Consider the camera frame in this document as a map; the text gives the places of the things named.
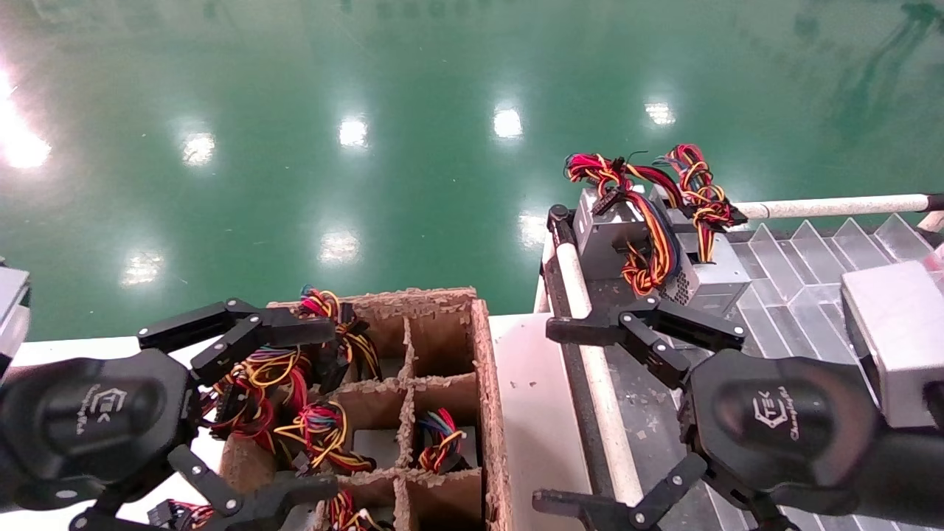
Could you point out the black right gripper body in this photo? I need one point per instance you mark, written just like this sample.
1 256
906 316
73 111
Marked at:
782 420

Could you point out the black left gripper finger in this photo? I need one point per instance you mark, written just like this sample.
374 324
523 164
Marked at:
258 505
243 324

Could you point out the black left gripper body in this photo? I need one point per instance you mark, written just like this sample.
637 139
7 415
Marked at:
88 420

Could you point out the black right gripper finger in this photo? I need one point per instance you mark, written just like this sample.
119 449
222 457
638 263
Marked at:
641 324
590 509

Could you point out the conveyor with clear dividers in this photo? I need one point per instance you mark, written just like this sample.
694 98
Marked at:
649 413

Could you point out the dark grey power supply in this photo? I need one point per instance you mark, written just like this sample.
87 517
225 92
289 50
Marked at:
601 236

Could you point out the clear acrylic divider tray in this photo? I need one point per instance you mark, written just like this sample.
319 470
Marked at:
804 310

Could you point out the brown cardboard divider box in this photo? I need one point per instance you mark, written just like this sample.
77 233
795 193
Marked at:
442 335

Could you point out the white padded cart rail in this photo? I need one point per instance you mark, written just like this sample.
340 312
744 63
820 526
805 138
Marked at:
597 383
826 206
933 221

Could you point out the white padded cart post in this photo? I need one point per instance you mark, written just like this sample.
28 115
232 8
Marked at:
543 291

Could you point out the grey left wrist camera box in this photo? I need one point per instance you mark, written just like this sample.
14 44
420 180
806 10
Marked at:
13 310

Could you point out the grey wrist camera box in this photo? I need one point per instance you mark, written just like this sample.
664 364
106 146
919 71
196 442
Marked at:
900 339
13 310

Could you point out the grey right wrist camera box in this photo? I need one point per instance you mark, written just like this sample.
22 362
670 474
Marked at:
900 339

